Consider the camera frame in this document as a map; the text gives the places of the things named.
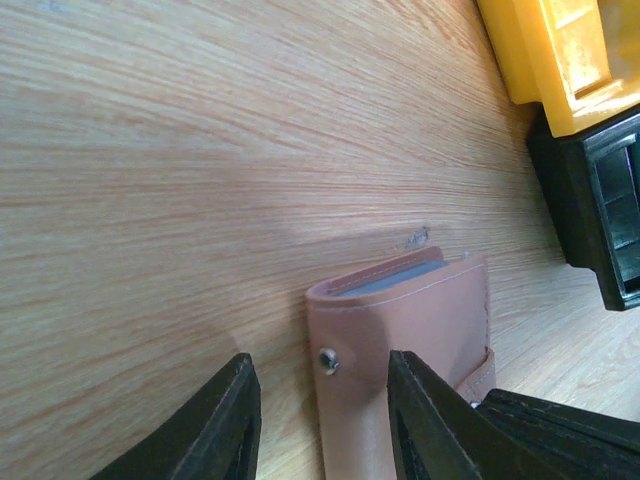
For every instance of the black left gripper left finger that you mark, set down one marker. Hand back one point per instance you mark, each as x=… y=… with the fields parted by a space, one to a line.
x=214 y=435

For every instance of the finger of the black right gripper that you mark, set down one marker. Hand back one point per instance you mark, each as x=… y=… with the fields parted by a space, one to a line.
x=580 y=444

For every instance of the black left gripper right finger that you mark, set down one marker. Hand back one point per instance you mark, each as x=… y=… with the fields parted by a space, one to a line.
x=436 y=434

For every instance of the black bin with teal cards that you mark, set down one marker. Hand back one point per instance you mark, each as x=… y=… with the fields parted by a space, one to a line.
x=590 y=182

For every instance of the yellow card bin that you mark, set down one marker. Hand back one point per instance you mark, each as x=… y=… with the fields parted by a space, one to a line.
x=579 y=59

